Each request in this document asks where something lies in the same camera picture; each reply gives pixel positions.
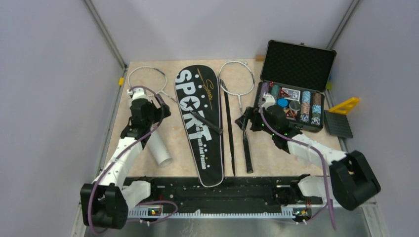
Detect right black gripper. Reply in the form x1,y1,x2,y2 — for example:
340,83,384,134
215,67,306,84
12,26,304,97
236,106,277,136

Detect white shuttlecock tube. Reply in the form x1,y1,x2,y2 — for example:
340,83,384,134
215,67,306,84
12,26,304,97
146,131,173,168

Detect black racket bag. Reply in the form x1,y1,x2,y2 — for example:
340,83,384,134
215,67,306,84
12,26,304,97
174,64,224,188

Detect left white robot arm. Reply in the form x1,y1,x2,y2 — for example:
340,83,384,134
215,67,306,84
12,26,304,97
80,96,173,230

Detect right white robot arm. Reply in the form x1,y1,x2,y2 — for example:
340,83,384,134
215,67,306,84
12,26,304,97
235,106,381,210

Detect right white badminton racket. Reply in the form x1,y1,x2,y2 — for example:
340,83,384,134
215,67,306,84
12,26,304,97
218,60,255,174

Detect white badminton racket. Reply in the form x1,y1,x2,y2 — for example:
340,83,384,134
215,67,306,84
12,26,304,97
218,60,255,174
126,66,223,135

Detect left white badminton racket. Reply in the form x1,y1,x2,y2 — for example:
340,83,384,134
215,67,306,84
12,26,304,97
126,66,223,135

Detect wooden block at corner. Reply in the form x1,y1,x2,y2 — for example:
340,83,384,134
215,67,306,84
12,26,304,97
255,55,265,62

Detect black poker chip case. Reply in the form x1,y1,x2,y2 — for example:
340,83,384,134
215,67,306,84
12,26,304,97
254,40,336,133

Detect yellow block at corner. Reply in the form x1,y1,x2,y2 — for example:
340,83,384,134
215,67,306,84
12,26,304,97
326,81,333,90

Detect black perforated plate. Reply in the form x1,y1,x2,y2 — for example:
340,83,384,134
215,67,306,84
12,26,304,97
324,111,353,138

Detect yellow plastic triangle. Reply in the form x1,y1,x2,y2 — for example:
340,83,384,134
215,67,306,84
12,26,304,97
329,97,360,115

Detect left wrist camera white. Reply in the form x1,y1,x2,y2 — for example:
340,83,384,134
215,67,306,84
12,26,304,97
127,88,149,101

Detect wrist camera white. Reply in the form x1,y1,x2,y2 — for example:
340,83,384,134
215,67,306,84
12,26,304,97
127,88,149,101
259,93,276,109

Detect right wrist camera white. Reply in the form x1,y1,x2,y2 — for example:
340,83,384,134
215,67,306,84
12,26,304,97
259,93,276,109

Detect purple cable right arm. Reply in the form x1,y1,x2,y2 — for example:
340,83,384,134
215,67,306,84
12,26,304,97
257,98,338,231

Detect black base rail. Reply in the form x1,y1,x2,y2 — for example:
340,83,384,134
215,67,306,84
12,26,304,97
110,176,326,229

